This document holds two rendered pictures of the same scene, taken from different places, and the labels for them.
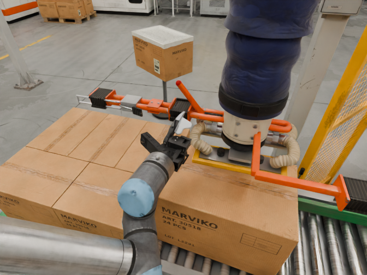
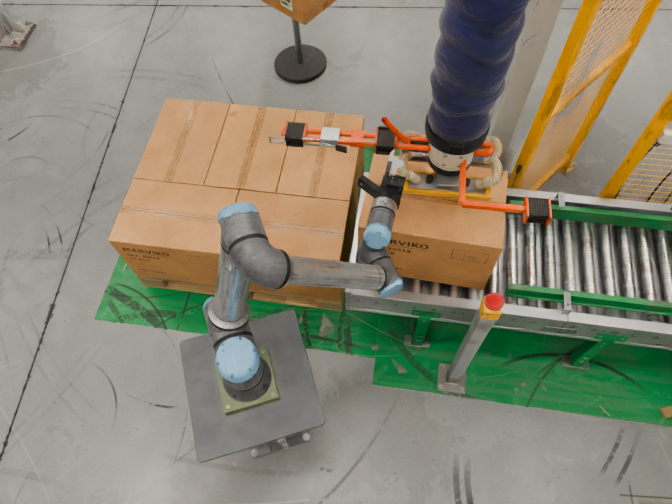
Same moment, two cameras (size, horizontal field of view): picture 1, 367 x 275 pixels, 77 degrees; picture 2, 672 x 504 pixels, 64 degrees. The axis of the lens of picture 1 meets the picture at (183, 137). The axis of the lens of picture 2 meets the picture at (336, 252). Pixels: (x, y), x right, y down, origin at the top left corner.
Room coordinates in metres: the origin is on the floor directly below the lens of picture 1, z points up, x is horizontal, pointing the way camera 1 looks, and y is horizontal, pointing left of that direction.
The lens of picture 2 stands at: (-0.56, 0.33, 2.86)
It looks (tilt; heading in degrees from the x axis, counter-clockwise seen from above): 61 degrees down; 356
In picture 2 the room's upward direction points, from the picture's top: 4 degrees counter-clockwise
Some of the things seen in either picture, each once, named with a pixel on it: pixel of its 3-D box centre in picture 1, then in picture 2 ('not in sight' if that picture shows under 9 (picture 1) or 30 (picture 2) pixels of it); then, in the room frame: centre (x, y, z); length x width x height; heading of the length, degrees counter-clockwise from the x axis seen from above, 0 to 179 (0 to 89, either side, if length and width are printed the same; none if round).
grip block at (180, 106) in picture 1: (181, 110); (385, 140); (0.76, 0.01, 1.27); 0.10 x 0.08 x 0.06; 164
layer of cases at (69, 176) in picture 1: (103, 170); (250, 195); (1.27, 0.66, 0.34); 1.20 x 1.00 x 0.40; 73
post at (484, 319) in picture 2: not in sight; (468, 348); (0.14, -0.29, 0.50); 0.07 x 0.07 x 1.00; 73
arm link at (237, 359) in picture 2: not in sight; (239, 361); (0.08, 0.67, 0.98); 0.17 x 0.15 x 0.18; 13
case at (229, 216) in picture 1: (223, 204); (429, 222); (0.68, -0.20, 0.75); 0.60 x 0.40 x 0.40; 70
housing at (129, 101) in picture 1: (131, 103); (330, 137); (0.82, 0.21, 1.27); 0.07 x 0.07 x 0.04; 74
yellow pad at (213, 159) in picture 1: (239, 157); (447, 182); (0.60, -0.21, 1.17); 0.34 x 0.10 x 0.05; 74
